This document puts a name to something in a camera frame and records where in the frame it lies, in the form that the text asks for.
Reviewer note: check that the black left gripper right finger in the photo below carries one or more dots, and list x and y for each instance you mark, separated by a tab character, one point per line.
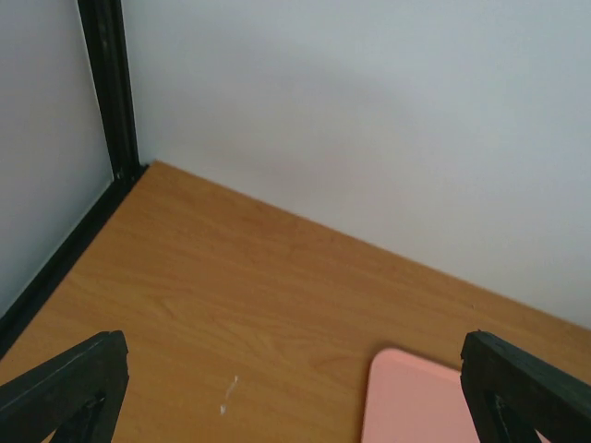
513	396

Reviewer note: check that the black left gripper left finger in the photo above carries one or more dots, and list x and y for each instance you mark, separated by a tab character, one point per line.
74	397

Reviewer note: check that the pink plastic tray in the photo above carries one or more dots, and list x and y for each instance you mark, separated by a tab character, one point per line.
412	399

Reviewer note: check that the black aluminium frame post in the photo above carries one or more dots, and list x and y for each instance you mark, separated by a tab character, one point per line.
104	33

